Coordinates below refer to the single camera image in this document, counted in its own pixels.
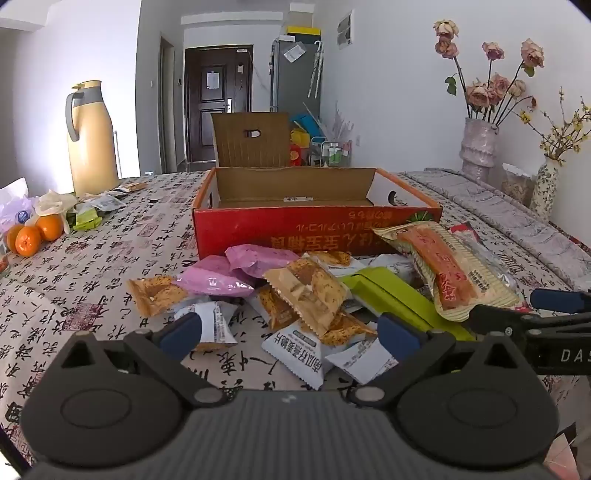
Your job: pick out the yellow box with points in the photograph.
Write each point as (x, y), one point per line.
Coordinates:
(304, 31)

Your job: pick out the brown biscuit packet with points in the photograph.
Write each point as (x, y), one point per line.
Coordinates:
(134, 187)

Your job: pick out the large orange-red snack packet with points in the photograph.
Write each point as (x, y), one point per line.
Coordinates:
(438, 272)

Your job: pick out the grey quilted cloth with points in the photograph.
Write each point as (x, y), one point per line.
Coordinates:
(485, 203)

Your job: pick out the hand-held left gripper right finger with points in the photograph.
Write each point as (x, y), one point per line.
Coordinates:
(397, 337)

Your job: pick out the yellow bag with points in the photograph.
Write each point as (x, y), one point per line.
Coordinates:
(299, 138)

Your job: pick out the paper sheet on refrigerator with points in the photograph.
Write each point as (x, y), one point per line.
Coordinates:
(293, 53)

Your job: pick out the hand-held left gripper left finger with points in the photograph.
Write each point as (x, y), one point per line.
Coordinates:
(182, 334)

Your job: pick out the small white snack packet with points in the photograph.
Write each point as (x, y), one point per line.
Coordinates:
(108, 203)

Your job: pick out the dark brown door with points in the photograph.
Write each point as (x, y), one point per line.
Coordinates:
(217, 115)

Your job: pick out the purple white plastic bag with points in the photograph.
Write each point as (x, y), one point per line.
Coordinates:
(16, 207)

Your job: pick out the yellow flower branch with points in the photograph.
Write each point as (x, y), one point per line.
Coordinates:
(561, 138)

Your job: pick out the small green snack packet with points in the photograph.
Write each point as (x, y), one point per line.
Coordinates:
(87, 218)

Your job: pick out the white blue-label snack packet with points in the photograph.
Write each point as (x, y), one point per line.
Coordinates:
(295, 355)

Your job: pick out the speckled slim vase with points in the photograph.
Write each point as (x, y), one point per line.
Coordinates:
(544, 189)

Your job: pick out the yellow thermos jug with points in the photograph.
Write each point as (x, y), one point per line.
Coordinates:
(92, 147)

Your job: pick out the red cardboard box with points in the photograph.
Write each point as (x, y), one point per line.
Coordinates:
(277, 228)

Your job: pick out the dried pink roses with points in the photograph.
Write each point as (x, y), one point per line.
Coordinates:
(480, 94)

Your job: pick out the pink snack packet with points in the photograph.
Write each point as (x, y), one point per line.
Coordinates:
(212, 277)
(258, 256)

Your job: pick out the white umbrella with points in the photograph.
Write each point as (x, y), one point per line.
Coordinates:
(315, 69)

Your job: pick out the dried purple grass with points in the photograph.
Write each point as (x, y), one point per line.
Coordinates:
(339, 122)

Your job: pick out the red carton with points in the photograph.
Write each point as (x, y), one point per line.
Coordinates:
(295, 156)

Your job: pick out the blue plastic item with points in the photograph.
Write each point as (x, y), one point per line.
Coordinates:
(307, 124)

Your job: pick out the tan biscuit snack packet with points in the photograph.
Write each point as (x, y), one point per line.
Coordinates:
(304, 290)
(274, 307)
(346, 330)
(332, 258)
(154, 295)

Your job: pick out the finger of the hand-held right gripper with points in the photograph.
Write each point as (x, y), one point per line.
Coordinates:
(558, 301)
(489, 319)

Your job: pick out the clear red-edged snack packet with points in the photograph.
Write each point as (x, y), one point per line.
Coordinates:
(494, 265)

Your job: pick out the white orange-picture snack packet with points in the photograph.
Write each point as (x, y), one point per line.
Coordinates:
(217, 323)

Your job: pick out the grey refrigerator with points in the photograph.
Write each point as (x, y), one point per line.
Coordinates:
(291, 87)

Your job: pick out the thin white pole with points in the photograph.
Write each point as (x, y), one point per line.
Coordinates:
(117, 152)

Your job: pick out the tall pink white vase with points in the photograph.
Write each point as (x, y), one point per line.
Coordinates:
(478, 147)

